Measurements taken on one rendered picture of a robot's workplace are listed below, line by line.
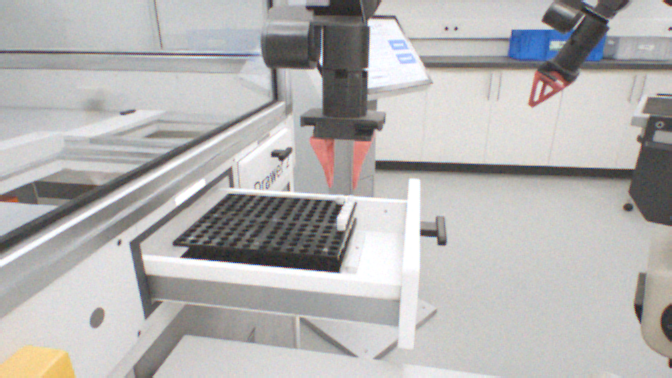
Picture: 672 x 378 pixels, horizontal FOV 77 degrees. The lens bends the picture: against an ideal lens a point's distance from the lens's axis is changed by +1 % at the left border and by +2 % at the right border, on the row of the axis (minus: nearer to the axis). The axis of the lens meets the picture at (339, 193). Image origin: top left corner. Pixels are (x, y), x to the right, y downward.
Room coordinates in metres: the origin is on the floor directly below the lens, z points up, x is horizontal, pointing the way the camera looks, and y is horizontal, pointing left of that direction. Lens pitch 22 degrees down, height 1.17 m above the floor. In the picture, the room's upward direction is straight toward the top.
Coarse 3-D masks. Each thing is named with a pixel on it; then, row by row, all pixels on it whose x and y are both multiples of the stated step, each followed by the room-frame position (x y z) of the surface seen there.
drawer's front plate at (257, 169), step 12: (288, 132) 1.01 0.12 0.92; (264, 144) 0.88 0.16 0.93; (276, 144) 0.92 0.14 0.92; (288, 144) 1.01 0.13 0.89; (252, 156) 0.79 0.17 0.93; (264, 156) 0.84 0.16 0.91; (240, 168) 0.75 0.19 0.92; (252, 168) 0.77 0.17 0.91; (264, 168) 0.83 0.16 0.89; (276, 168) 0.91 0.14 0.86; (288, 168) 1.00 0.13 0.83; (240, 180) 0.75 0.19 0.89; (252, 180) 0.77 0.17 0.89; (276, 180) 0.90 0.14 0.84
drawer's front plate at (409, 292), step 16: (416, 192) 0.60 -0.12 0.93; (416, 208) 0.54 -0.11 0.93; (416, 224) 0.49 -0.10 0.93; (416, 240) 0.44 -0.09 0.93; (416, 256) 0.41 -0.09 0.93; (416, 272) 0.38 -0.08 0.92; (416, 288) 0.38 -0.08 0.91; (400, 304) 0.38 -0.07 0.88; (416, 304) 0.38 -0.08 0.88; (400, 320) 0.38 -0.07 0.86; (400, 336) 0.38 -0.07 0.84
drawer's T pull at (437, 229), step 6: (438, 216) 0.55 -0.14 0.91; (420, 222) 0.53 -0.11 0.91; (426, 222) 0.53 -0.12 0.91; (432, 222) 0.53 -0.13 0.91; (438, 222) 0.53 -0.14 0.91; (444, 222) 0.53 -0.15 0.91; (420, 228) 0.51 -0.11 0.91; (426, 228) 0.51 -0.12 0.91; (432, 228) 0.51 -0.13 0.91; (438, 228) 0.51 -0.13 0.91; (444, 228) 0.51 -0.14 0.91; (420, 234) 0.51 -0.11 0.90; (426, 234) 0.51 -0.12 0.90; (432, 234) 0.50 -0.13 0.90; (438, 234) 0.49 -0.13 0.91; (444, 234) 0.49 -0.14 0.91; (438, 240) 0.48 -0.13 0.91; (444, 240) 0.48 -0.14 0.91
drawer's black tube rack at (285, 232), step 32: (192, 224) 0.54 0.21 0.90; (224, 224) 0.55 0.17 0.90; (256, 224) 0.54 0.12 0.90; (288, 224) 0.55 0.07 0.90; (320, 224) 0.54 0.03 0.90; (352, 224) 0.60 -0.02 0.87; (192, 256) 0.50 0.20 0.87; (224, 256) 0.50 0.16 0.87; (256, 256) 0.48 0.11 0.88; (288, 256) 0.46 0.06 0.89; (320, 256) 0.46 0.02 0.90
